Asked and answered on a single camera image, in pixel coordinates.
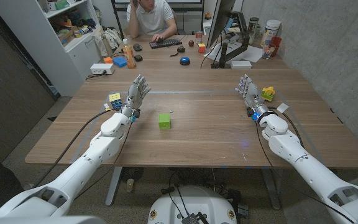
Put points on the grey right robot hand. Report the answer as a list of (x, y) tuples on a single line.
[(252, 96)]

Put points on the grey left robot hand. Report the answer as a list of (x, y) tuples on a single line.
[(134, 95)]

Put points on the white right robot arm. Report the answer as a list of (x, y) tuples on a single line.
[(309, 168)]

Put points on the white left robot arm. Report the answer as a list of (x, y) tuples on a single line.
[(85, 161)]

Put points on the large Rubik's cube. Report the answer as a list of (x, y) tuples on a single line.
[(115, 100)]

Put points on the green cube block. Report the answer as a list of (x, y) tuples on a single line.
[(164, 121)]

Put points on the small red yellow cube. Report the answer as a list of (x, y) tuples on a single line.
[(201, 48)]

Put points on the yellow green lego stack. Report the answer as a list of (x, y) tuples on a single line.
[(268, 93)]

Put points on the white tape tag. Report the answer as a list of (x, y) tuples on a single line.
[(282, 107)]

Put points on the white rectangular box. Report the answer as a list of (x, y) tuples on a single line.
[(241, 64)]

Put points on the blue flat box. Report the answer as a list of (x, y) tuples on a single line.
[(119, 61)]

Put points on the black computer mouse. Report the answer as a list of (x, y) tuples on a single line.
[(137, 47), (138, 58)]

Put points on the orange drink bottle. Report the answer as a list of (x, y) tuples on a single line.
[(129, 55)]

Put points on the white power strip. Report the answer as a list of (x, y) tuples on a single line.
[(102, 68)]

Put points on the white paper sheets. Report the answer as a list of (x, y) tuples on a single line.
[(250, 53)]

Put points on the small orange box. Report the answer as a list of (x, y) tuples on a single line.
[(107, 60)]

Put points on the red cup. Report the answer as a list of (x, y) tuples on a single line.
[(276, 43)]

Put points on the black keyboard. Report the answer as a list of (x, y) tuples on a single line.
[(165, 43)]

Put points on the blue dome button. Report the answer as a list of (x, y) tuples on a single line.
[(184, 61)]

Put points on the beige cloth bag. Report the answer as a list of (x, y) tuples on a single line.
[(109, 39)]

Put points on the white labelled canister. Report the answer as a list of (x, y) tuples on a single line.
[(271, 32)]

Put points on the dark glass jar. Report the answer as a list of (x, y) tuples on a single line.
[(253, 27)]

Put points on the dark red ball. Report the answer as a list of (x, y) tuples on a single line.
[(191, 43)]

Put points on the small floor fan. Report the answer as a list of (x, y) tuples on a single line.
[(132, 173)]

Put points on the person in white shirt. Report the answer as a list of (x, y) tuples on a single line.
[(154, 18)]

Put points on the black equipment cabinet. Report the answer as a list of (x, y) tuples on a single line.
[(220, 20)]

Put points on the white shelf cabinet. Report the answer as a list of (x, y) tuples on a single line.
[(64, 40)]

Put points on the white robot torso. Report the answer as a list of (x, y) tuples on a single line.
[(193, 207)]

